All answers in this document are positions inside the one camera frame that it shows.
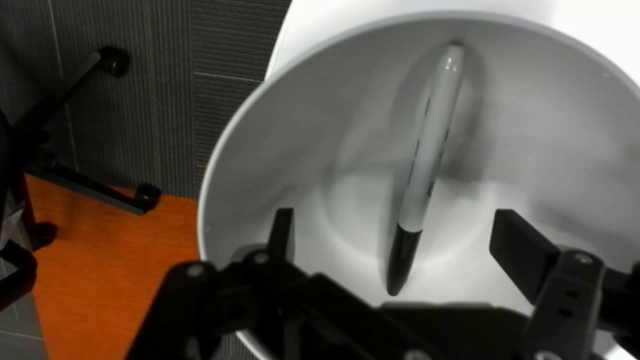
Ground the white round bowl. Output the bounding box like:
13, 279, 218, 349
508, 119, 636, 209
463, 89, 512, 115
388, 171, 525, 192
197, 10, 640, 360

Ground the white round table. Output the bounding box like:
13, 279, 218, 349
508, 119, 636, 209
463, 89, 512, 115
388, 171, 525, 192
267, 0, 640, 81

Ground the white marker with black cap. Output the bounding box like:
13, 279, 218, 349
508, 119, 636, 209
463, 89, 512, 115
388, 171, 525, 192
387, 42, 466, 297

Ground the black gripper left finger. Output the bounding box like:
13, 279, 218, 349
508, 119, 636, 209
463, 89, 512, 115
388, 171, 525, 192
124, 207, 429, 360

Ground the black padded office chair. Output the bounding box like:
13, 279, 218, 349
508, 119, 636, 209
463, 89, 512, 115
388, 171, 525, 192
0, 44, 164, 313

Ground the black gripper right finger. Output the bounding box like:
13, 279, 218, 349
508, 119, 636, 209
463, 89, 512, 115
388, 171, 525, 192
490, 209, 640, 360

